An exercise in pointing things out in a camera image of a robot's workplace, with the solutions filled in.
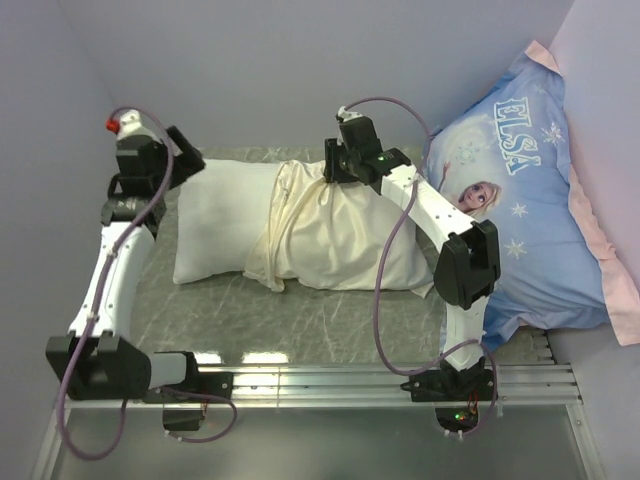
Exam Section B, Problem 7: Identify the cream pillowcase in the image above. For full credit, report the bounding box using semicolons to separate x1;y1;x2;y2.
244;160;433;297

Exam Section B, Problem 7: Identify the white pillow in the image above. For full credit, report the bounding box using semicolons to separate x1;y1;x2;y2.
173;159;279;285

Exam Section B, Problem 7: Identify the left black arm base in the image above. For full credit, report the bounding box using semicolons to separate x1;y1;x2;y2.
142;371;238;443

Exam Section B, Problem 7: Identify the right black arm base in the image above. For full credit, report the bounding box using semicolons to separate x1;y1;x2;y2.
400;362;497;437

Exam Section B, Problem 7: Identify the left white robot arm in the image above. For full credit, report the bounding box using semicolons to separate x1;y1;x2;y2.
45;120;205;402

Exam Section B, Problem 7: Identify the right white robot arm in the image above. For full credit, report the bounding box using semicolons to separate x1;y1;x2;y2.
323;108;501;400

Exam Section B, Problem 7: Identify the blue Elsa pillow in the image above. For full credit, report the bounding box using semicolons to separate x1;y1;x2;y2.
425;42;639;348

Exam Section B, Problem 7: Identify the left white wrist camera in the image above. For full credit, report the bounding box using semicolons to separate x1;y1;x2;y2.
105;109;160;151

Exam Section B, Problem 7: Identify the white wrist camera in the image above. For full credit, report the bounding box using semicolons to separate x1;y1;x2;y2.
335;106;362;124
105;109;160;151

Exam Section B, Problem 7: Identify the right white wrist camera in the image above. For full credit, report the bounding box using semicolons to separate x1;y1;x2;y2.
335;106;362;124

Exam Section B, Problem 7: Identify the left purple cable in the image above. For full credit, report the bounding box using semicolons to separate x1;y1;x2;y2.
53;105;239;460

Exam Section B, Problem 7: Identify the purple cable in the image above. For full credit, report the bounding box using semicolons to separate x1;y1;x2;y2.
53;105;239;460
343;96;500;441

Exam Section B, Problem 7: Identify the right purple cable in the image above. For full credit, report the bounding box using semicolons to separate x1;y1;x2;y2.
343;96;500;441

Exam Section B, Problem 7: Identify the aluminium mounting rail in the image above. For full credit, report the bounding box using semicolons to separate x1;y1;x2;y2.
64;363;585;412

